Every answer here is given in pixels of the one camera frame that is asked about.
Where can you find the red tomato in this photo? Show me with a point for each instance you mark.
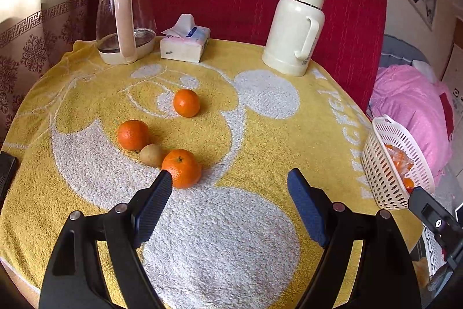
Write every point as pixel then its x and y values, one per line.
pixel 409 184

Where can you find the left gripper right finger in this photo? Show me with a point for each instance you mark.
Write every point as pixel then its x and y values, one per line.
pixel 334 227

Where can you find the white plastic basket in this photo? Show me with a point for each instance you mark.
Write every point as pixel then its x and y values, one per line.
pixel 386 183

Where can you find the large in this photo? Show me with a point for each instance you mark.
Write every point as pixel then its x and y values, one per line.
pixel 183 167

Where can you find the glass kettle pink handle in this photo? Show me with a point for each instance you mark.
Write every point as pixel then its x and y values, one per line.
pixel 125 30

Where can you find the black phone on table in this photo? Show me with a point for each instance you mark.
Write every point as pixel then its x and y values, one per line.
pixel 8 168

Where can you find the yellow white towel cloth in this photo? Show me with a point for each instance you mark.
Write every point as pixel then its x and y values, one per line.
pixel 235 239

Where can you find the patterned curtain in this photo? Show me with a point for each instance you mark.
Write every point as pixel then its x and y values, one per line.
pixel 34 36

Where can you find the cream thermos flask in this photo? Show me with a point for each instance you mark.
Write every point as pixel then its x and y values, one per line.
pixel 294 33

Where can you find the pink duvet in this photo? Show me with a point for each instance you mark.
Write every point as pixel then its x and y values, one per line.
pixel 424 108

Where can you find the tissue pack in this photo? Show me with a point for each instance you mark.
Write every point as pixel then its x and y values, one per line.
pixel 185 41

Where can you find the small orange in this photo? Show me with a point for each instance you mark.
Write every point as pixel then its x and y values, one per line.
pixel 186 103

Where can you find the plastic bag of oranges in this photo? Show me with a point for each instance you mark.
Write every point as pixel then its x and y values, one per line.
pixel 400 160

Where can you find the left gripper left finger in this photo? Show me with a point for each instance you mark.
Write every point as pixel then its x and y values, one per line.
pixel 126 231

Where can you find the brown kiwi fruit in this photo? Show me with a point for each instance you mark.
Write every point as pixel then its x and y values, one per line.
pixel 152 155

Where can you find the white pillow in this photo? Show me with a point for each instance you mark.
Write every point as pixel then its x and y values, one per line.
pixel 425 69

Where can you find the grey gloved right hand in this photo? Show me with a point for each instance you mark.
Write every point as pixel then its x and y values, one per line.
pixel 439 279

